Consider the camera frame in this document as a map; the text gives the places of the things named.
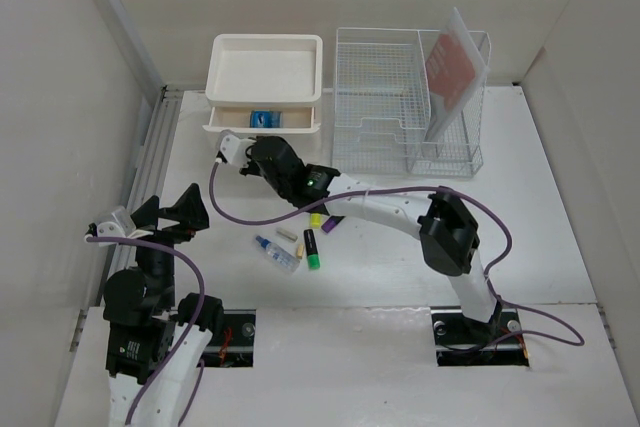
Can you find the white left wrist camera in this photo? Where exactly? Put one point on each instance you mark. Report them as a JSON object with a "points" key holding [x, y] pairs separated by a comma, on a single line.
{"points": [[110, 226]]}

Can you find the green highlighter marker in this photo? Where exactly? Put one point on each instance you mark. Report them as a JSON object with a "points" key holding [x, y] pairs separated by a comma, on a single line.
{"points": [[311, 249]]}

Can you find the yellow highlighter marker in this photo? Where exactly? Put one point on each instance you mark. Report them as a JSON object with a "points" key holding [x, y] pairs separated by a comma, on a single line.
{"points": [[316, 220]]}

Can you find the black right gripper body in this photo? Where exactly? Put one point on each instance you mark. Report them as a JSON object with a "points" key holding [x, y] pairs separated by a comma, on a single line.
{"points": [[253, 168]]}

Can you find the white top drawer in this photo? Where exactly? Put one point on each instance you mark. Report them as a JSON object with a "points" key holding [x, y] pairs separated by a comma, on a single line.
{"points": [[295, 120]]}

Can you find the white wire mesh file rack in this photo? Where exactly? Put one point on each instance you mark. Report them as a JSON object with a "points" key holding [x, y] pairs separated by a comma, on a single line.
{"points": [[382, 109]]}

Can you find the clear mesh document pouch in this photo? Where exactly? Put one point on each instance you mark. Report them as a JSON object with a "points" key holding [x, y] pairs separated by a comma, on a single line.
{"points": [[455, 70]]}

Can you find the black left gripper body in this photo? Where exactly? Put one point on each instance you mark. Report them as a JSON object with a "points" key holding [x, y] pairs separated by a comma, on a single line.
{"points": [[169, 235]]}

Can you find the grey eraser stick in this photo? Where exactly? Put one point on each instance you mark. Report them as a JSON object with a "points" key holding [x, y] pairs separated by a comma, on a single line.
{"points": [[286, 234]]}

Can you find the blue round jar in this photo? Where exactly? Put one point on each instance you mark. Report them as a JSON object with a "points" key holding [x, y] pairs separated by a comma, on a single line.
{"points": [[265, 119]]}

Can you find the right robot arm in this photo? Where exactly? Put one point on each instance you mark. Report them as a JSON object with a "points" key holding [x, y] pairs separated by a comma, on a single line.
{"points": [[445, 228]]}

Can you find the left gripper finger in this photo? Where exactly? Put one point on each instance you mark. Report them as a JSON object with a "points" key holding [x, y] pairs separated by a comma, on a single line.
{"points": [[147, 215], [189, 210]]}

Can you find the purple highlighter marker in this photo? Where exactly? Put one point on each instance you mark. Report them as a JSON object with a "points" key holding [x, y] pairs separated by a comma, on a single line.
{"points": [[331, 223]]}

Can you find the clear spray bottle blue cap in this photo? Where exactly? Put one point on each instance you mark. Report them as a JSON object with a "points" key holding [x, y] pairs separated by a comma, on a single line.
{"points": [[279, 256]]}

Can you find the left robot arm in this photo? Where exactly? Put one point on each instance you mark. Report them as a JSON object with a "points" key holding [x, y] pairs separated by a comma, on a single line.
{"points": [[156, 342]]}

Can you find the white drawer organizer body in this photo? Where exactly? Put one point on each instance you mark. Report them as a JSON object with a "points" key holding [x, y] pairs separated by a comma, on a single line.
{"points": [[267, 71]]}

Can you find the aluminium rail frame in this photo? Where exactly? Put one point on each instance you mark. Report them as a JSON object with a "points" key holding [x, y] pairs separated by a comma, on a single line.
{"points": [[151, 148]]}

